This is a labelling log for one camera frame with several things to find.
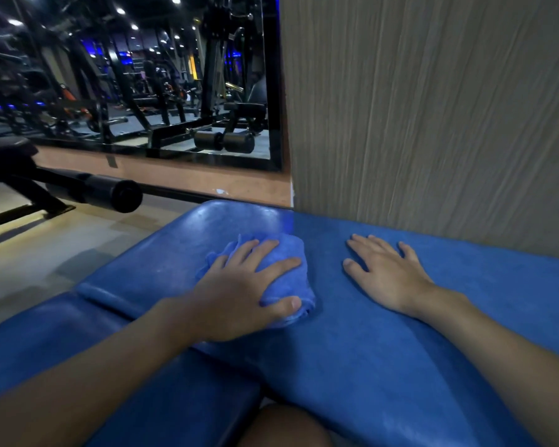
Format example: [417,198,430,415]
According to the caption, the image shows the person's left hand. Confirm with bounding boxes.
[165,239,304,345]

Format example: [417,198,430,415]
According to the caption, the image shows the person's right hand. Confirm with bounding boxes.
[342,233,437,320]

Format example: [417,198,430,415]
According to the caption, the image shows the blue microfibre cloth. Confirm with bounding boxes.
[195,232,317,329]

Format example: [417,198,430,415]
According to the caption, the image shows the blue bench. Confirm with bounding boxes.
[0,199,559,447]

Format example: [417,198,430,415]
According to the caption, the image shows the person's left forearm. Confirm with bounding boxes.
[0,296,201,447]

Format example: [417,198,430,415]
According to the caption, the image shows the person's right forearm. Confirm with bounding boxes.
[413,285,559,447]

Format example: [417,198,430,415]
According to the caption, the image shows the person's leg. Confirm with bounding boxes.
[236,404,334,447]

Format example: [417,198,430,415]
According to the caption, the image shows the black workout bench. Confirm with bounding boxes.
[0,137,78,234]

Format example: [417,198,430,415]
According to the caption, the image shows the black roller pad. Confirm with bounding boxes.
[46,171,144,214]

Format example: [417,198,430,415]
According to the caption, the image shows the black framed wall mirror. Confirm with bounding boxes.
[0,0,285,174]

